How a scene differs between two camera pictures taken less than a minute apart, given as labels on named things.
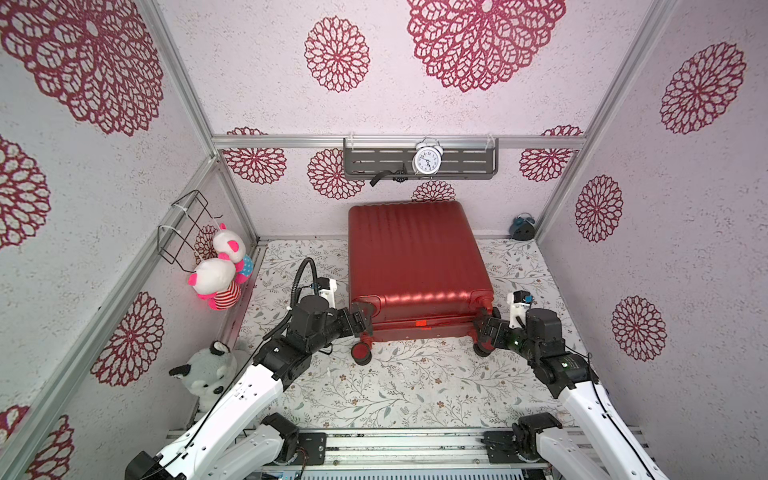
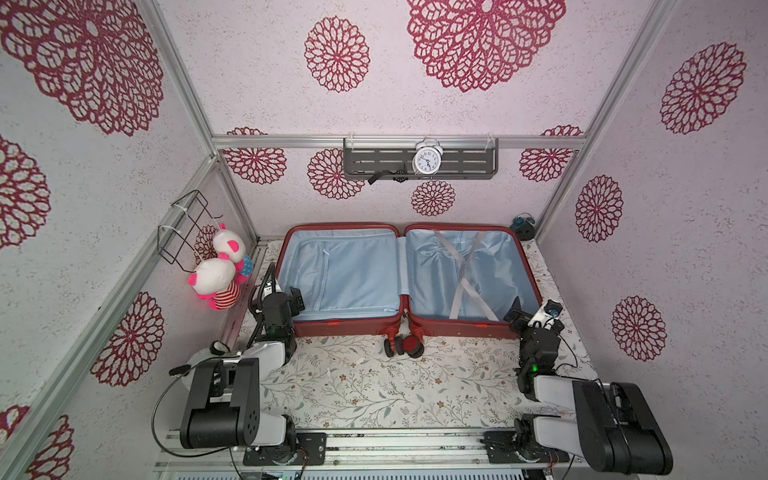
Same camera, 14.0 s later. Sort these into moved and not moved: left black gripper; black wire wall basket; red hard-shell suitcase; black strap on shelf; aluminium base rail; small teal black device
Moved: red hard-shell suitcase; left black gripper
Not moved: small teal black device; black wire wall basket; aluminium base rail; black strap on shelf
